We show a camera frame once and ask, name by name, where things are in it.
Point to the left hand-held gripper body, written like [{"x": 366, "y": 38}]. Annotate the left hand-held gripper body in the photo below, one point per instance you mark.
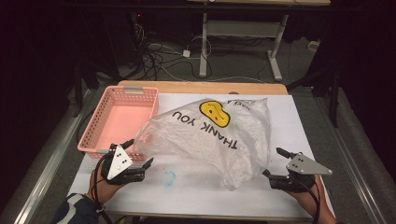
[{"x": 120, "y": 161}]

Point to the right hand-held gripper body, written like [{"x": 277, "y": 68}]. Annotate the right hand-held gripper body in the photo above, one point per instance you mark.
[{"x": 303, "y": 165}]

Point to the pink plastic basket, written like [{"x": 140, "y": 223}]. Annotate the pink plastic basket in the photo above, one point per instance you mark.
[{"x": 121, "y": 119}]

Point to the clear smiley plastic bag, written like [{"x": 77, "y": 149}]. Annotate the clear smiley plastic bag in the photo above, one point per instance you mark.
[{"x": 205, "y": 143}]

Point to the person's left hand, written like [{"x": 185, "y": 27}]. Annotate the person's left hand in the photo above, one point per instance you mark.
[{"x": 106, "y": 191}]

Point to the person's right hand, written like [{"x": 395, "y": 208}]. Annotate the person's right hand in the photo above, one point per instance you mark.
[{"x": 311, "y": 202}]

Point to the white board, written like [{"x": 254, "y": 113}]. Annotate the white board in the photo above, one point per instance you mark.
[{"x": 289, "y": 124}]

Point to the black metal stand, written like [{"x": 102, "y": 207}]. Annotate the black metal stand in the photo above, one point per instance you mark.
[
  {"x": 333, "y": 93},
  {"x": 77, "y": 90}
]

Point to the wooden table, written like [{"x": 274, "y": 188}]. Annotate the wooden table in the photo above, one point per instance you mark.
[{"x": 202, "y": 87}]

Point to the white power adapter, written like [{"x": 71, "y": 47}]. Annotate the white power adapter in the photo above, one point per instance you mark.
[{"x": 186, "y": 53}]

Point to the white power strip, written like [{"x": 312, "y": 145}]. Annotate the white power strip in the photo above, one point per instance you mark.
[{"x": 313, "y": 45}]

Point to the white metal desk frame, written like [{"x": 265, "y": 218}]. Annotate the white metal desk frame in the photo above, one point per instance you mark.
[{"x": 241, "y": 28}]

